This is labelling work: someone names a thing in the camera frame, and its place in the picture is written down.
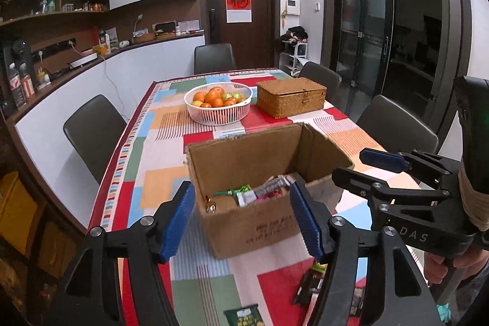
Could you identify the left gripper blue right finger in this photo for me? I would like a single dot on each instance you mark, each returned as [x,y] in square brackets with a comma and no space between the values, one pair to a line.
[396,292]

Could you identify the white shoe rack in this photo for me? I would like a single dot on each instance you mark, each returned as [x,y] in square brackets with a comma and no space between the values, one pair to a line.
[292,57]

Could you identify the grey chair right far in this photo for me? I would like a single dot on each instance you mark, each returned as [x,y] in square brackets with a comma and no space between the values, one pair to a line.
[324,76]

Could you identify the black coffee machine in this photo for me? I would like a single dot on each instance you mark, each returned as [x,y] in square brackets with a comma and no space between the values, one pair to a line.
[15,51]

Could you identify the woven wicker box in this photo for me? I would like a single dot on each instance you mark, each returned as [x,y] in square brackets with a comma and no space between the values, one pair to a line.
[290,97]

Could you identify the grey chair far end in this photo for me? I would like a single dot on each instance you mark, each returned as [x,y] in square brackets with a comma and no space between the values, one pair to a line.
[213,58]

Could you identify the gold fortune biscuit bag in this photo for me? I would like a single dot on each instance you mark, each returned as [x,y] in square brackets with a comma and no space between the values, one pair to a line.
[223,203]

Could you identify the white fruit basket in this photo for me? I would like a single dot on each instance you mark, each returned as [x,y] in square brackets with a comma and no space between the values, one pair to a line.
[220,116]

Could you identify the water bottle red label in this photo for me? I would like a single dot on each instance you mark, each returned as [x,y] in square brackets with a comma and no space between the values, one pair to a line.
[15,82]

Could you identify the grey chair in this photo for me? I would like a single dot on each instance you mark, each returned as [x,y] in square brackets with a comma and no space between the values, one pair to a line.
[395,129]
[94,131]
[324,76]

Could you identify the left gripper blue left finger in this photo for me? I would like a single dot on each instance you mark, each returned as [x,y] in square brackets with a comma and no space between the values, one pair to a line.
[89,294]

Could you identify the foil candy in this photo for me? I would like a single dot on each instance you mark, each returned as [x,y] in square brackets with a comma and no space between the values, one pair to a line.
[211,207]

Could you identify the green cracker packet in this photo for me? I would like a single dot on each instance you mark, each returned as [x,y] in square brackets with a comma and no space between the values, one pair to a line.
[245,316]

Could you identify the grey chair left side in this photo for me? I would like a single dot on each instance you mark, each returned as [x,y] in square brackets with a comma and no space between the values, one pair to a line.
[94,131]

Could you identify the grey chair right near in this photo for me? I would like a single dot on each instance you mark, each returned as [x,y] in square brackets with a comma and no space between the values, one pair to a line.
[395,129]

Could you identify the white snack packet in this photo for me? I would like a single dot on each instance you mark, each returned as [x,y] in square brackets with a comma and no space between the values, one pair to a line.
[246,198]

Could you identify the person right hand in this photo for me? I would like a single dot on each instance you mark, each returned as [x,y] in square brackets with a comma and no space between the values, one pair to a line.
[471,261]

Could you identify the dark wooden door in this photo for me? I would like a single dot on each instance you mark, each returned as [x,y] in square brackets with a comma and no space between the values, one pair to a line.
[251,27]

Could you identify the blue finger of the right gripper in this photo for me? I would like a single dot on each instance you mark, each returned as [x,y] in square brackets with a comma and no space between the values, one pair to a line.
[368,187]
[384,160]

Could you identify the colourful checked tablecloth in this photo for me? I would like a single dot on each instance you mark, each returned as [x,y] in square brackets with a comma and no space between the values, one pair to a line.
[232,257]

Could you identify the small red dark packet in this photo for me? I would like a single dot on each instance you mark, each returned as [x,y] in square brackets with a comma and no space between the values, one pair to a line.
[273,188]

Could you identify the brown cardboard box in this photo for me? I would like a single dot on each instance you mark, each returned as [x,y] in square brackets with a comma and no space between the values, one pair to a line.
[242,184]

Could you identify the oranges in basket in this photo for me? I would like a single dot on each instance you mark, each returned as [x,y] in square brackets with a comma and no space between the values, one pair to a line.
[216,97]

